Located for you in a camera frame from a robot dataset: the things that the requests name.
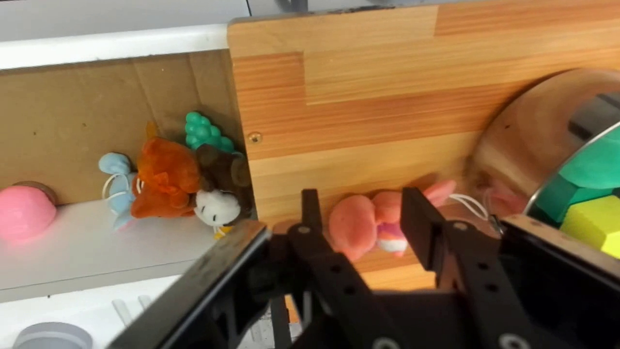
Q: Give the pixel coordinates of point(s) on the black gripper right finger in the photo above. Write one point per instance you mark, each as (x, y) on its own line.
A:
(483, 306)

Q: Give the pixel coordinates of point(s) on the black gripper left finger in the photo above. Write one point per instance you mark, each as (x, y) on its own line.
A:
(344, 310)

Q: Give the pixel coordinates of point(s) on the white farmhouse sink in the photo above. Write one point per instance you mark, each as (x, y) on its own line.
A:
(82, 78)

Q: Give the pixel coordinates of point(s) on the yellow block toy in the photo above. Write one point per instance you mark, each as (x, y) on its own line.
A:
(598, 223)

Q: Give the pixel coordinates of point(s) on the steel pot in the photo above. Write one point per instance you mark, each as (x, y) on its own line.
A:
(541, 130)

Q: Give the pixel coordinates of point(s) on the green round toy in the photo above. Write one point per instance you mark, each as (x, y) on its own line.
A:
(592, 173)

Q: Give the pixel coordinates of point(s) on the orange brown plush toy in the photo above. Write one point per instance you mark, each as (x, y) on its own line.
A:
(208, 182)

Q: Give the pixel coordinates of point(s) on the green grapes toy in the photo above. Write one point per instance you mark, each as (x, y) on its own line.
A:
(200, 130)

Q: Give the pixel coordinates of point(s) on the light blue plush toy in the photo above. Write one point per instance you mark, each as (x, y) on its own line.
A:
(119, 186)

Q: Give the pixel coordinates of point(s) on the grey toy faucet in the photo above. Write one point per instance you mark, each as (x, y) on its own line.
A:
(53, 335)

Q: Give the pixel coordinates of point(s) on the pink ball toy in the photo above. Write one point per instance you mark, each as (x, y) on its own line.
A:
(26, 211)

